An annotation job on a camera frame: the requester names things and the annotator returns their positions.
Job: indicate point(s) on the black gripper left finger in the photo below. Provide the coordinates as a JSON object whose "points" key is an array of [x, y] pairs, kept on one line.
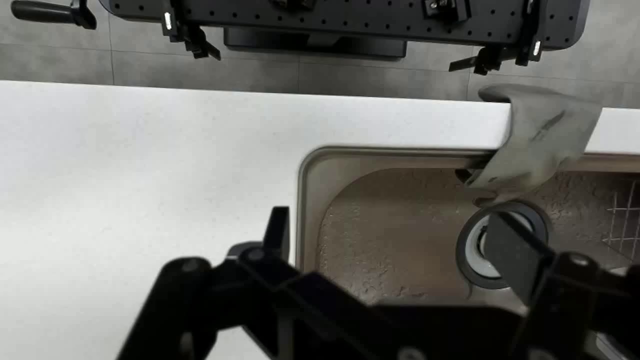
{"points": [[287, 314]]}

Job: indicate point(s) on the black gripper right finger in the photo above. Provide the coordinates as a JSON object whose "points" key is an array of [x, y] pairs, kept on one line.
{"points": [[570, 296]]}

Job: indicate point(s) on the grey sink drain cover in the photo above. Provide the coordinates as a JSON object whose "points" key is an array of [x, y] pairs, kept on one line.
{"points": [[493, 239]]}

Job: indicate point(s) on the stainless steel sink basin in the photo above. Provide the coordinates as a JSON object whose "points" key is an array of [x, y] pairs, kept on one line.
{"points": [[383, 225]]}

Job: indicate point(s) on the black perforated board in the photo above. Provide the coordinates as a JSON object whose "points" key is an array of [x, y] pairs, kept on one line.
{"points": [[473, 22]]}

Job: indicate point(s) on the black clamp on board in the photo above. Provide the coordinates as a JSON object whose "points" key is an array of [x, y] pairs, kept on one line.
{"points": [[178, 29]]}

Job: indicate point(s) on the wire dish rack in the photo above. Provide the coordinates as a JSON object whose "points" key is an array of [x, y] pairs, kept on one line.
{"points": [[624, 221]]}

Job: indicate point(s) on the black clamp with handle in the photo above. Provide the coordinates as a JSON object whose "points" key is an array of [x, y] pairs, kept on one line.
{"points": [[522, 50]]}

